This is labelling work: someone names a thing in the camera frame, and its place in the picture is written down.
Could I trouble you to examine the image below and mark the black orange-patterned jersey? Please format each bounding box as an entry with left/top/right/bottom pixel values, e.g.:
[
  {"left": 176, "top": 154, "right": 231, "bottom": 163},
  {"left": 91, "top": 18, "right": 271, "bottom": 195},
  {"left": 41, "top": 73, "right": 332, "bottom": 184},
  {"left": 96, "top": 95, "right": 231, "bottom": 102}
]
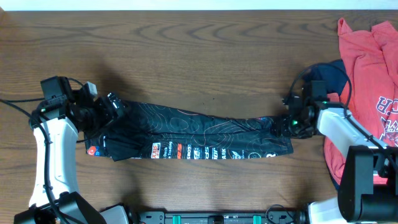
[{"left": 85, "top": 101, "right": 294, "bottom": 161}]

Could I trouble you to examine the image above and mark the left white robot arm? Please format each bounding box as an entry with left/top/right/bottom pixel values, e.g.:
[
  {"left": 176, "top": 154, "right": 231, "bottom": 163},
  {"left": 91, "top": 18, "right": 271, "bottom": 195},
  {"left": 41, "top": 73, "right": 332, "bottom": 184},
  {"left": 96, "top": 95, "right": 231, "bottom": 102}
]
[{"left": 14, "top": 90, "right": 129, "bottom": 223}]

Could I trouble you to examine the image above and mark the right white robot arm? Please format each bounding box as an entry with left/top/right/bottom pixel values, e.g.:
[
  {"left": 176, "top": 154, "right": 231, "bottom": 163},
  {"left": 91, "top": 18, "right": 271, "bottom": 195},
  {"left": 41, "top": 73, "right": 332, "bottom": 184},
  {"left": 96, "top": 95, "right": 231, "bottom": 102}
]
[{"left": 280, "top": 96, "right": 397, "bottom": 223}]

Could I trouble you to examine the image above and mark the navy blue garment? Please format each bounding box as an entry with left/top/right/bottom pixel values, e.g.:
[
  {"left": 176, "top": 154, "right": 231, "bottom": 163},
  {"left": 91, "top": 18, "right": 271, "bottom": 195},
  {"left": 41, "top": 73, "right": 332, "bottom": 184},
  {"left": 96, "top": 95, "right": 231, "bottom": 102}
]
[{"left": 302, "top": 59, "right": 347, "bottom": 95}]

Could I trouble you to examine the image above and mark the red printed t-shirt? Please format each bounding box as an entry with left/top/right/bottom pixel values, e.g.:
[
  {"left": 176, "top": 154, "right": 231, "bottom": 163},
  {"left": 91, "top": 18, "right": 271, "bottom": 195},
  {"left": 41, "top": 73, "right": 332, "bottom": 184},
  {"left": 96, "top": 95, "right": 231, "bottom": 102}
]
[{"left": 323, "top": 17, "right": 398, "bottom": 186}]

